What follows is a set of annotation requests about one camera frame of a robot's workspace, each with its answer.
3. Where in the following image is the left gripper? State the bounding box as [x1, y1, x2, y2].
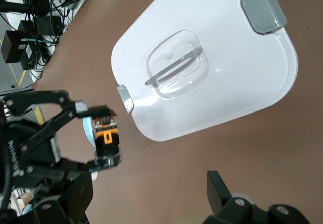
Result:
[0, 90, 123, 192]

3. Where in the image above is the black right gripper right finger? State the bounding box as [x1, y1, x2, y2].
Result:
[203, 170, 270, 224]

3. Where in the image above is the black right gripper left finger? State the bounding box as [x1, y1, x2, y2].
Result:
[19, 171, 94, 224]

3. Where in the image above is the orange and black push-button switch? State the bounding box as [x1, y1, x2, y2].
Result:
[92, 114, 124, 168]

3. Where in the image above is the light blue round plate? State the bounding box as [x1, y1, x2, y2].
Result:
[82, 117, 98, 148]

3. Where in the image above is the white lidded storage box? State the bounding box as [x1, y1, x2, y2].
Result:
[110, 0, 299, 142]

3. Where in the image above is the tangled floor cable bundle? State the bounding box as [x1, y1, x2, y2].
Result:
[0, 0, 98, 81]

